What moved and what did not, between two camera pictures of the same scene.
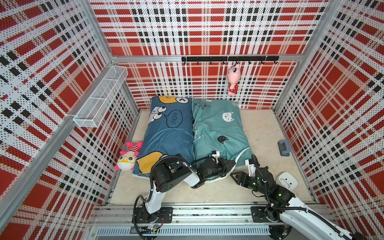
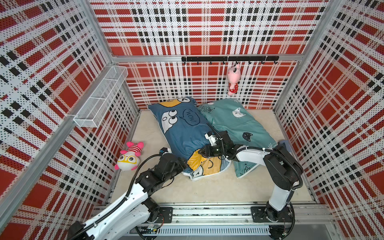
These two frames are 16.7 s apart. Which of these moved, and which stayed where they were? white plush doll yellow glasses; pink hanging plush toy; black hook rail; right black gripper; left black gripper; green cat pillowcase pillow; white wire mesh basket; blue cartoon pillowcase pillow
Moved: left black gripper; right black gripper; green cat pillowcase pillow; blue cartoon pillowcase pillow
Stayed: black hook rail; white plush doll yellow glasses; pink hanging plush toy; white wire mesh basket
